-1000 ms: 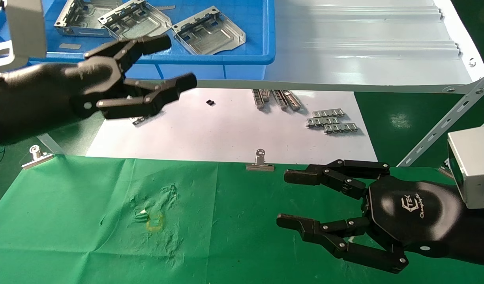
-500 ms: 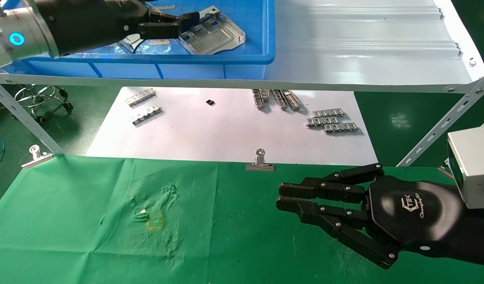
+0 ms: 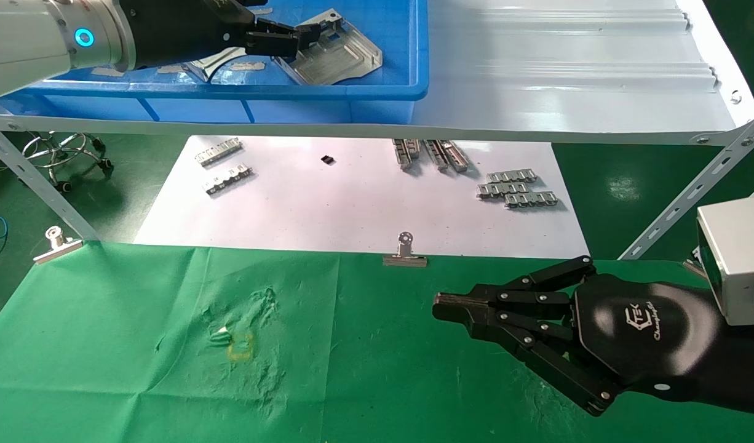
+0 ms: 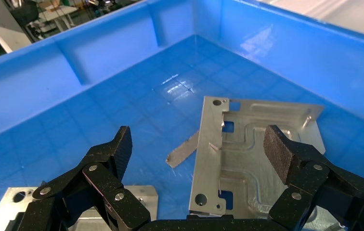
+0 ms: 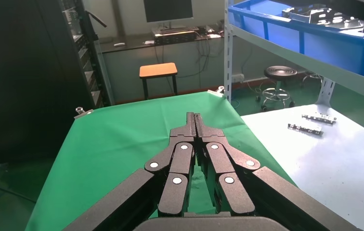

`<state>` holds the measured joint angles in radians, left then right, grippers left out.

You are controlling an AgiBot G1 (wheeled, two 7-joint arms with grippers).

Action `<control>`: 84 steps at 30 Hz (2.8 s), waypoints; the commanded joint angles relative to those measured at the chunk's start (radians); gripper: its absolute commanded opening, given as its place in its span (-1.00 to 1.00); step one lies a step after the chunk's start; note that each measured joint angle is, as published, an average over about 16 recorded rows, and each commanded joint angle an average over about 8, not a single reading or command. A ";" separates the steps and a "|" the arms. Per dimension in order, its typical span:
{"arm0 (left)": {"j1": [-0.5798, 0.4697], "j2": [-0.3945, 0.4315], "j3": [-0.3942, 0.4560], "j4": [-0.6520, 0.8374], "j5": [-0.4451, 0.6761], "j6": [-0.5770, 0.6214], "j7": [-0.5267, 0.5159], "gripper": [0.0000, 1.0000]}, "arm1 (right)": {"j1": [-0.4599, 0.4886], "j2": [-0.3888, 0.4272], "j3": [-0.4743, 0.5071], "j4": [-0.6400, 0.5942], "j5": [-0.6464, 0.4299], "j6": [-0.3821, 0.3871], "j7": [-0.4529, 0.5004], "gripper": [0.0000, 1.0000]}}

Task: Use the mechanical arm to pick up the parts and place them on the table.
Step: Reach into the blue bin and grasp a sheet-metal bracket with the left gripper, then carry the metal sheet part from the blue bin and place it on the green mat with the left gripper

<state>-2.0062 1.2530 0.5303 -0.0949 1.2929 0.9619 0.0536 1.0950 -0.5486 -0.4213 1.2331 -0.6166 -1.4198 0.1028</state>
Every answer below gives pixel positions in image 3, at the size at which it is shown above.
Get metal link strip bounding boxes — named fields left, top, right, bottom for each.
left=486, top=170, right=538, bottom=185
left=504, top=191, right=559, bottom=209
left=477, top=182, right=530, bottom=200

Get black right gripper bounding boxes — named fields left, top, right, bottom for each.
left=432, top=255, right=723, bottom=418

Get green table cloth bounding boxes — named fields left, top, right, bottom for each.
left=0, top=241, right=754, bottom=443

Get white sheet on floor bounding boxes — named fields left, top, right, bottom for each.
left=133, top=135, right=591, bottom=260

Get silver binder clip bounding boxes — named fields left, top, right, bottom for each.
left=33, top=226, right=84, bottom=265
left=383, top=231, right=428, bottom=268

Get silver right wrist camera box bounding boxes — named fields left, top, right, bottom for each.
left=696, top=197, right=754, bottom=327

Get notched metal rail strip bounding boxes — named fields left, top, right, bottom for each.
left=195, top=138, right=243, bottom=167
left=204, top=164, right=254, bottom=196

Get curved-edge stamped metal part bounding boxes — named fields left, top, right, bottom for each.
left=180, top=47, right=258, bottom=83

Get blue plastic bin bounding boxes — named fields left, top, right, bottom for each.
left=0, top=0, right=429, bottom=124

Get white metal shelf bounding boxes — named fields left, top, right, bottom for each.
left=0, top=0, right=754, bottom=147

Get chrome stool base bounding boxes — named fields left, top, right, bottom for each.
left=22, top=132, right=114, bottom=193

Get metal slide rail bundle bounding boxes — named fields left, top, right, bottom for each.
left=392, top=138, right=423, bottom=171
left=424, top=140, right=471, bottom=174

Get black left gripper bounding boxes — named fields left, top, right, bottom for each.
left=120, top=0, right=322, bottom=70

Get stamped metal plate part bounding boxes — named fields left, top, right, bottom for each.
left=272, top=8, right=383, bottom=86

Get perforated white shelf brace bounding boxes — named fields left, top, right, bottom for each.
left=619, top=108, right=754, bottom=261
left=0, top=120, right=101, bottom=242

